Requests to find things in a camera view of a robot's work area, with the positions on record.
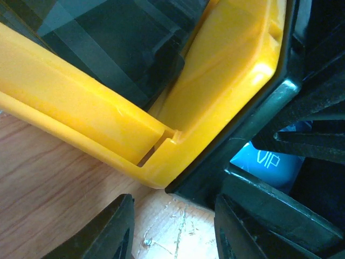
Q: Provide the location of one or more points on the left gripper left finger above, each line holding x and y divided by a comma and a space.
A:
109, 235

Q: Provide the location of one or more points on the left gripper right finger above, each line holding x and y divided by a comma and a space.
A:
239, 235

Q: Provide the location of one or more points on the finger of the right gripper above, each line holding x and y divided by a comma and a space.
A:
320, 144
318, 106

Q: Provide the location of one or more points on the black right card bin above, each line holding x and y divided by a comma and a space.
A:
311, 215

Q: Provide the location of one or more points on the yellow middle card bin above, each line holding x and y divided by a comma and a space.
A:
233, 55

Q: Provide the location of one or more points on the black card stack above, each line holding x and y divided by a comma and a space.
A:
132, 47

